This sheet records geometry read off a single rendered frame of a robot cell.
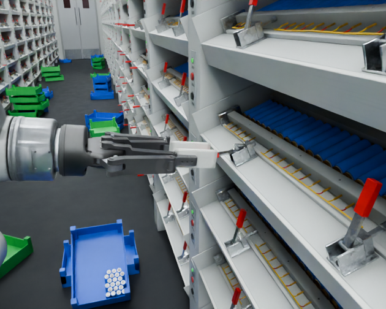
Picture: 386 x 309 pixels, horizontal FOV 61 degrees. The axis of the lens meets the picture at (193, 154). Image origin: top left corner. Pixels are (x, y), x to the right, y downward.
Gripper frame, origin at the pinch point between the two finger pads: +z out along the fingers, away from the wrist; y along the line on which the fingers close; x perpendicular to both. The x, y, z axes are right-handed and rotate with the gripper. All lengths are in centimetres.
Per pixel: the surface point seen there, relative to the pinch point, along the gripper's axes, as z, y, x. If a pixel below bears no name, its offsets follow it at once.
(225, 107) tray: 11.7, -17.8, 4.4
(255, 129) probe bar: 12.2, -3.3, 3.9
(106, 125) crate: -4, -218, -59
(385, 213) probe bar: 12.5, 25.7, 4.1
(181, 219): 13, -42, -39
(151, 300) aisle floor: 7, -46, -76
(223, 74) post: 10.1, -18.1, 11.3
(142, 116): 15, -157, -35
